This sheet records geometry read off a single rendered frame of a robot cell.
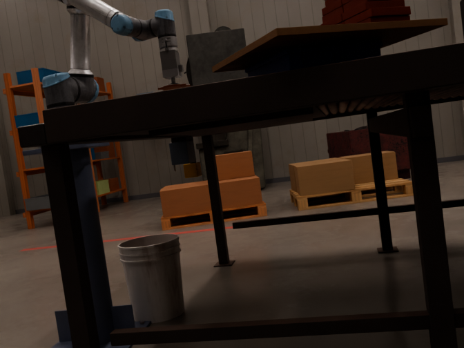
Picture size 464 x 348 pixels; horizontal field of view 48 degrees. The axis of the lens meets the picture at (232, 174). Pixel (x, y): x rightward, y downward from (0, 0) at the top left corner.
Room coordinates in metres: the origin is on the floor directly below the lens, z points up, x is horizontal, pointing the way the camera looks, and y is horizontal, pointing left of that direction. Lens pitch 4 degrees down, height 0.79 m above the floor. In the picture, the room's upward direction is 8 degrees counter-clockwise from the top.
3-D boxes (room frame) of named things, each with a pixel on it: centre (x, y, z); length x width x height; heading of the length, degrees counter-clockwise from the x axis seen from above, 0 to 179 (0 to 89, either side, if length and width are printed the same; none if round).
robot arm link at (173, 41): (2.14, 0.19, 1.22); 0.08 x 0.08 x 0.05
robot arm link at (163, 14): (2.14, 0.19, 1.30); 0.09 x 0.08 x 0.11; 63
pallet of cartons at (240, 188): (5.57, 0.25, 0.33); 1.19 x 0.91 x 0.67; 82
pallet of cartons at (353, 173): (5.67, -1.24, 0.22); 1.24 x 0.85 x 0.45; 87
